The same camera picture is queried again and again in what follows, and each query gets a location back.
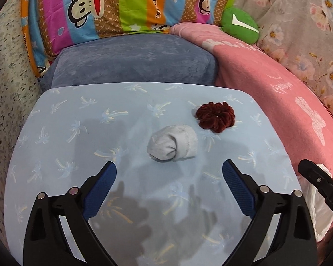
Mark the white sock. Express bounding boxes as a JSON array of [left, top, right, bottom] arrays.
[[147, 125, 198, 161]]

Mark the white lined trash bin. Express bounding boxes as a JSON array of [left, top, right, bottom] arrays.
[[297, 175, 333, 242]]

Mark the pink blanket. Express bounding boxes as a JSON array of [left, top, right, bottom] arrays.
[[170, 22, 333, 175]]

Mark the dark red scrunchie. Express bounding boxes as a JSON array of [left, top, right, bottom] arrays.
[[195, 102, 236, 133]]

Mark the light blue palm tablecloth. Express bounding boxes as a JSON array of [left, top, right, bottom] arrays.
[[4, 83, 299, 265]]

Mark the grey floral bedsheet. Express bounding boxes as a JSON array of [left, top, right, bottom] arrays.
[[234, 0, 333, 115]]

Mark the green round cushion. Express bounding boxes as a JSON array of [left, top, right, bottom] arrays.
[[221, 7, 260, 45]]

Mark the blue-grey velvet pillow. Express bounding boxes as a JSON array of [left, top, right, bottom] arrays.
[[40, 34, 218, 91]]

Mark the colourful monkey print quilt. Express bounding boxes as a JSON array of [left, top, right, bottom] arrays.
[[21, 0, 234, 78]]

